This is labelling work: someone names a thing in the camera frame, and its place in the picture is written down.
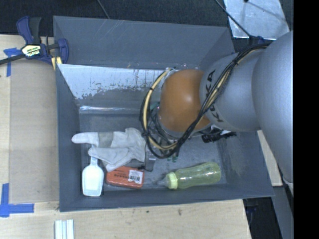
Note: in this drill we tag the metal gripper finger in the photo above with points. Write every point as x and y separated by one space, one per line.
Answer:
151 165

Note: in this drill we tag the white work glove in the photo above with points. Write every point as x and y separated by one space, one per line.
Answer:
117 148

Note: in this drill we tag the white plastic scoop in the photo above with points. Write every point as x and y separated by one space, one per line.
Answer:
92 180

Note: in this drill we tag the grey metal bin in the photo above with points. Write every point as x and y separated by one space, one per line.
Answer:
119 43

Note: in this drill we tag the yellow-green baby bottle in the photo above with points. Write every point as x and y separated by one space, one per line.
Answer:
197 175

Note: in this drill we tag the orange packet with barcode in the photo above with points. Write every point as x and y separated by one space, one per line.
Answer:
119 179

